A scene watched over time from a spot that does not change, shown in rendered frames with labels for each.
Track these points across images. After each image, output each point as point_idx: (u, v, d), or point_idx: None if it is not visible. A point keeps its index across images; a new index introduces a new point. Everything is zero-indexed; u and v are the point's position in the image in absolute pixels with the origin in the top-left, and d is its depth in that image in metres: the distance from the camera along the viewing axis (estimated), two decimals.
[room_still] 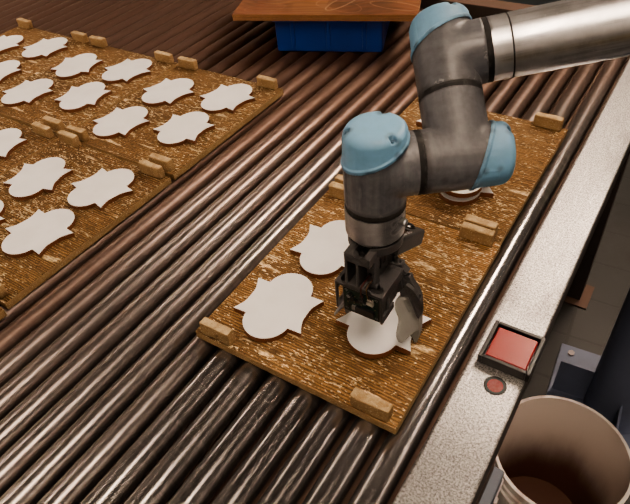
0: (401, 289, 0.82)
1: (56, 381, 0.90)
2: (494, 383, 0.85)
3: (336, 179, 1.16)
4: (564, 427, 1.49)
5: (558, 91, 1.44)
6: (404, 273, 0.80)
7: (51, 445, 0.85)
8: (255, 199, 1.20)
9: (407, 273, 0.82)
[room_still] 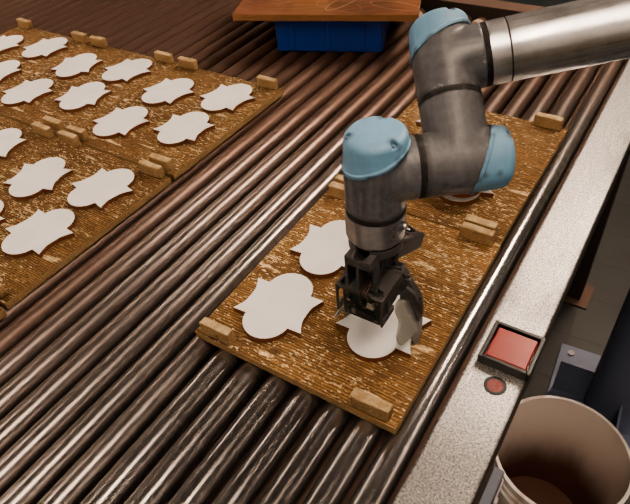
0: (401, 292, 0.83)
1: (56, 381, 0.90)
2: (494, 383, 0.85)
3: (336, 179, 1.16)
4: (564, 427, 1.49)
5: (558, 91, 1.44)
6: (404, 276, 0.81)
7: (51, 445, 0.85)
8: (255, 199, 1.20)
9: (407, 276, 0.82)
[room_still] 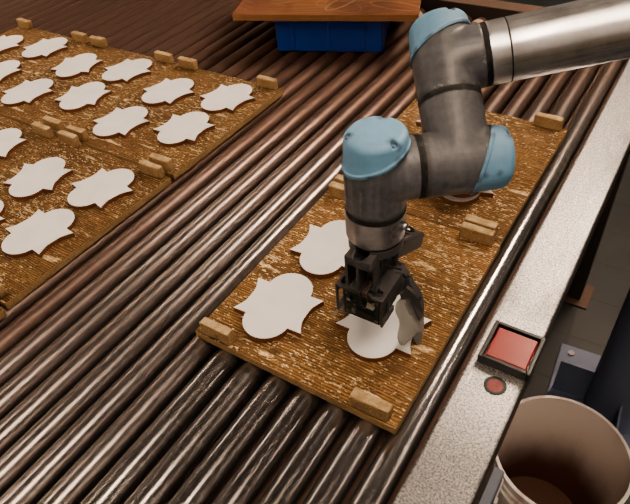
0: (401, 292, 0.83)
1: (56, 381, 0.90)
2: (494, 383, 0.85)
3: (336, 179, 1.16)
4: (564, 427, 1.49)
5: (558, 91, 1.44)
6: (404, 276, 0.81)
7: (51, 445, 0.85)
8: (255, 199, 1.20)
9: (407, 276, 0.82)
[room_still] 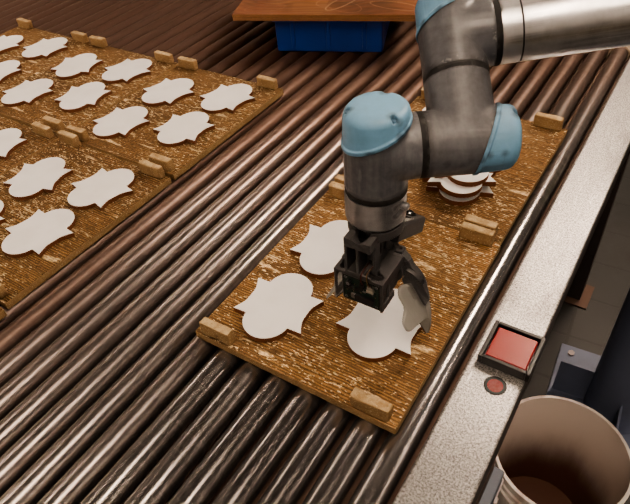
0: (403, 276, 0.80)
1: (56, 381, 0.90)
2: (494, 383, 0.85)
3: (336, 179, 1.16)
4: (564, 427, 1.49)
5: (558, 91, 1.44)
6: (405, 260, 0.78)
7: (51, 445, 0.85)
8: (255, 199, 1.20)
9: (408, 261, 0.80)
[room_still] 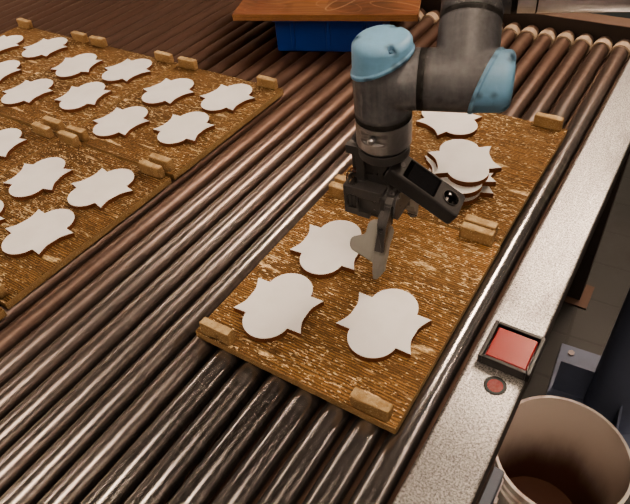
0: None
1: (56, 381, 0.90)
2: (494, 383, 0.85)
3: (336, 179, 1.16)
4: (564, 427, 1.49)
5: (558, 91, 1.44)
6: (385, 203, 0.84)
7: (51, 445, 0.85)
8: (255, 199, 1.20)
9: (395, 212, 0.84)
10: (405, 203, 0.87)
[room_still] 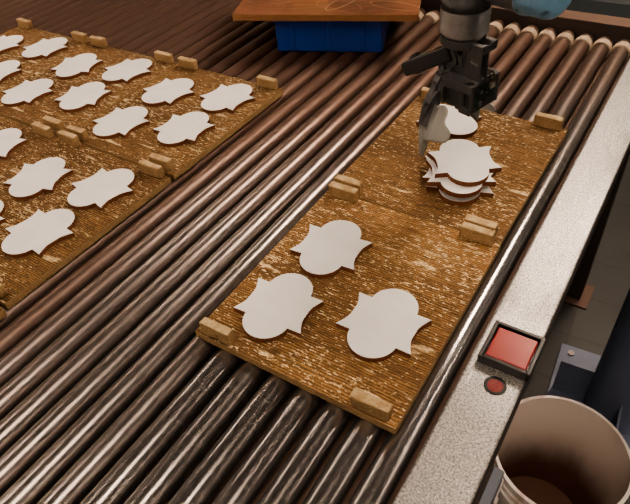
0: None
1: (56, 381, 0.90)
2: (494, 383, 0.85)
3: (336, 179, 1.16)
4: (564, 427, 1.49)
5: (558, 91, 1.44)
6: None
7: (51, 445, 0.85)
8: (255, 199, 1.20)
9: None
10: None
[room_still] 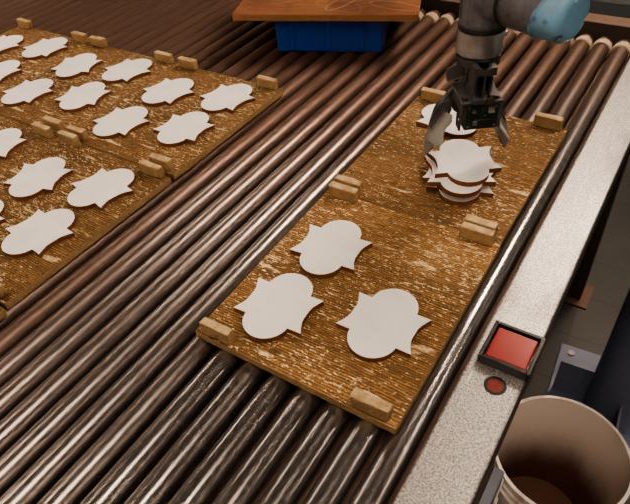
0: None
1: (56, 381, 0.90)
2: (494, 383, 0.85)
3: (336, 179, 1.16)
4: (564, 427, 1.49)
5: (558, 91, 1.44)
6: None
7: (51, 445, 0.85)
8: (255, 199, 1.20)
9: None
10: None
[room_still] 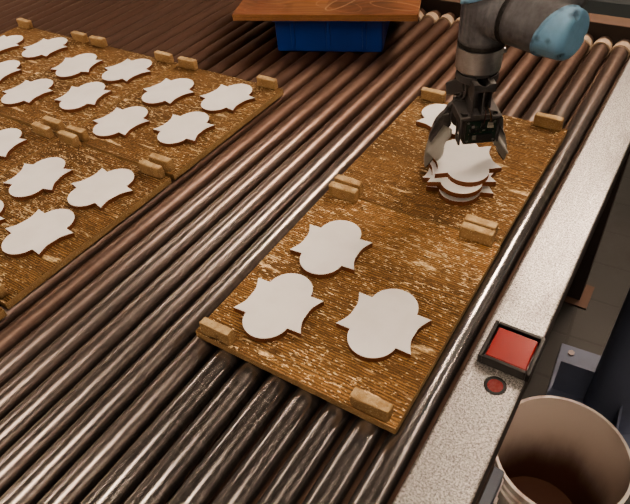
0: None
1: (56, 381, 0.90)
2: (494, 383, 0.85)
3: (336, 179, 1.16)
4: (564, 427, 1.49)
5: (558, 91, 1.44)
6: None
7: (51, 445, 0.85)
8: (255, 199, 1.20)
9: None
10: None
